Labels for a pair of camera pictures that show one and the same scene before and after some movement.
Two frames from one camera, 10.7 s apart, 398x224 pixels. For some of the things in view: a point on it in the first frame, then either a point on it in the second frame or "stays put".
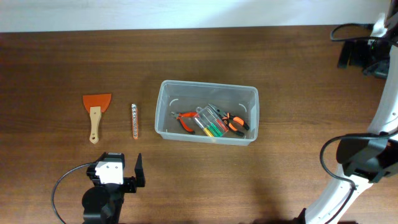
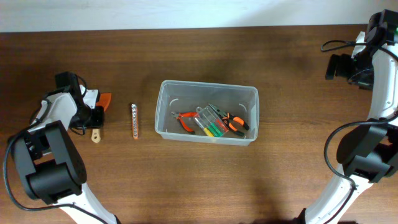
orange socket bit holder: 135,120 stays put
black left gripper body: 130,185 → 90,117
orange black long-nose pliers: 226,117 stays put
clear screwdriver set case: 208,120 stays put
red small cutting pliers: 180,115 stays put
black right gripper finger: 344,55 → 332,66
